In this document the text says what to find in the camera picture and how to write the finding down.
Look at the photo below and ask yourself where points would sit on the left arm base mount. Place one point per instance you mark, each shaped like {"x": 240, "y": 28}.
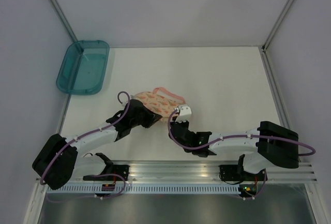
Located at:
{"x": 118, "y": 176}

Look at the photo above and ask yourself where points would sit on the teal plastic tray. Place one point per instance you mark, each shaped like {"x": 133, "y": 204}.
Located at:
{"x": 83, "y": 68}

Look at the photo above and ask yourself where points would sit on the right aluminium frame post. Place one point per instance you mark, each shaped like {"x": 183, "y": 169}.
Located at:
{"x": 279, "y": 21}

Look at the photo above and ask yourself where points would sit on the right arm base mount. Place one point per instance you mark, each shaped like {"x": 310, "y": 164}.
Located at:
{"x": 247, "y": 182}

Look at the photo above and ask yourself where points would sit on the aluminium mounting rail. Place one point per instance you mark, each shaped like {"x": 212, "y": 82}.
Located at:
{"x": 166, "y": 172}

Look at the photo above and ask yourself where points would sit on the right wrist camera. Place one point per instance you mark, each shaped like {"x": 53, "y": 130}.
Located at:
{"x": 182, "y": 113}

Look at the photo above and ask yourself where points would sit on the floral mesh laundry bag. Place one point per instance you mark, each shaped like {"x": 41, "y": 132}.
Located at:
{"x": 160, "y": 101}

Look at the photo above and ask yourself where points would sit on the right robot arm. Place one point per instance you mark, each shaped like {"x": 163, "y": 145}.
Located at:
{"x": 259, "y": 148}

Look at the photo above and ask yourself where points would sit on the left aluminium frame post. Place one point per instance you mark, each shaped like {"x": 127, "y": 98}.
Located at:
{"x": 63, "y": 19}

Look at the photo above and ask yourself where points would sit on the aluminium frame post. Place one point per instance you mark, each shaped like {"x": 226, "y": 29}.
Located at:
{"x": 63, "y": 19}
{"x": 279, "y": 21}

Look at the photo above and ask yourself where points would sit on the white slotted cable duct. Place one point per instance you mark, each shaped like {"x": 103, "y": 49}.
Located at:
{"x": 148, "y": 188}

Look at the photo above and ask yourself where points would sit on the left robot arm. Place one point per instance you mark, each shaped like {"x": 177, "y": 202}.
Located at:
{"x": 62, "y": 158}

